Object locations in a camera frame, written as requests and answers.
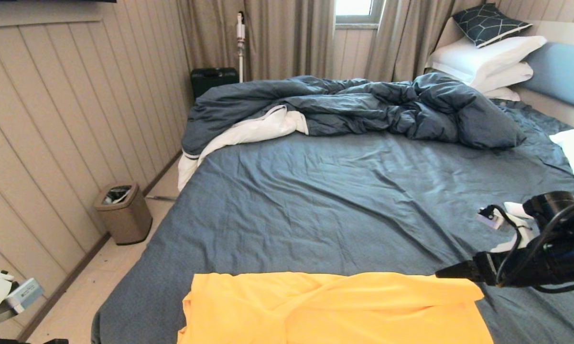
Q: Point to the dark green hard case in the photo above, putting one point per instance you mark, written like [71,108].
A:
[210,80]

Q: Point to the brown trash bin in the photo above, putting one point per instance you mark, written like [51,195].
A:
[129,220]

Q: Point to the dark blue crumpled duvet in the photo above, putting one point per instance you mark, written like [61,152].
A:
[363,104]

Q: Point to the beige curtain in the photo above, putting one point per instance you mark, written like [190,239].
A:
[286,38]
[401,38]

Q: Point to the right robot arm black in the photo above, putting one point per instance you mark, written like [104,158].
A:
[549,203]

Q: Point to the beige headboard frame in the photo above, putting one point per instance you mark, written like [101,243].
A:
[554,109]

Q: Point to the bin liner with trash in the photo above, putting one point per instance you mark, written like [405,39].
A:
[117,194]

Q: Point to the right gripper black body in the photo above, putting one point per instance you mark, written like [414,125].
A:
[554,265]

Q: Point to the dark patterned cushion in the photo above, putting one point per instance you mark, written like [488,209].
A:
[486,25]

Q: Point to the grey-blue bed sheet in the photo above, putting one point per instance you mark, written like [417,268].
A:
[363,191]

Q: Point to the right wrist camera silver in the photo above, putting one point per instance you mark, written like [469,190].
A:
[488,217]

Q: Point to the black wall screen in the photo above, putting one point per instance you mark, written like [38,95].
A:
[28,0]

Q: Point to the large white pillow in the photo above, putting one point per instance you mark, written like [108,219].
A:
[482,56]

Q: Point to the white flat long bar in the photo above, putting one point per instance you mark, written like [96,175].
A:
[514,209]

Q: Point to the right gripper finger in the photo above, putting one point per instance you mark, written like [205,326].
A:
[461,269]
[463,277]

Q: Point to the blue headboard cushion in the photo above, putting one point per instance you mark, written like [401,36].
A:
[564,75]

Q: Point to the window with grey frame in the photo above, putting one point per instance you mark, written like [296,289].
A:
[353,5]

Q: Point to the white stick vacuum cleaner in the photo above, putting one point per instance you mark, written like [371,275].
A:
[241,32]

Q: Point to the yellow printed t-shirt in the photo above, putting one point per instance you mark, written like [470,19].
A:
[339,310]

